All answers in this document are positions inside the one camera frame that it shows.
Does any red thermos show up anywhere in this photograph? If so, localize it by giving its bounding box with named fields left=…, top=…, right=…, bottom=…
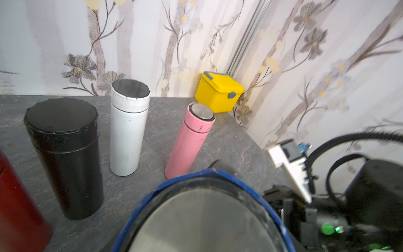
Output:
left=1, top=153, right=52, bottom=252

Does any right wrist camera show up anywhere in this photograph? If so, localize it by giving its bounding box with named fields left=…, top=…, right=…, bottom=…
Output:
left=268, top=139, right=312, bottom=204

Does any blue thermos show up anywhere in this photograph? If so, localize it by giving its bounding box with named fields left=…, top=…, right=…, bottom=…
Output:
left=111, top=169, right=295, bottom=252

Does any yellow lidded box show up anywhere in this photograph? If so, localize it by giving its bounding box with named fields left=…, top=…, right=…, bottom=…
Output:
left=195, top=71, right=245, bottom=113

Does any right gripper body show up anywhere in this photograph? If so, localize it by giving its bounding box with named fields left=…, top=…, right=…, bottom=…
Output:
left=263, top=185, right=353, bottom=252

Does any black thermos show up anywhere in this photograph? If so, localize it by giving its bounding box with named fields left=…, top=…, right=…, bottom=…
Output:
left=24, top=98, right=103, bottom=220

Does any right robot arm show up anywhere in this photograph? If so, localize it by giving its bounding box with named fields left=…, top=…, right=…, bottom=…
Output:
left=263, top=132, right=403, bottom=252

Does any pink thermos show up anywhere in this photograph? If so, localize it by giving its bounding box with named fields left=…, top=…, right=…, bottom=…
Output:
left=165, top=102, right=216, bottom=179

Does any white thermos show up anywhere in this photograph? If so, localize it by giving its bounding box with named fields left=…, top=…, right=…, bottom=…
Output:
left=110, top=79, right=151, bottom=176

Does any grey cloth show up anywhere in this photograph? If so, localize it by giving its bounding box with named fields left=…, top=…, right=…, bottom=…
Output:
left=208, top=160, right=238, bottom=176

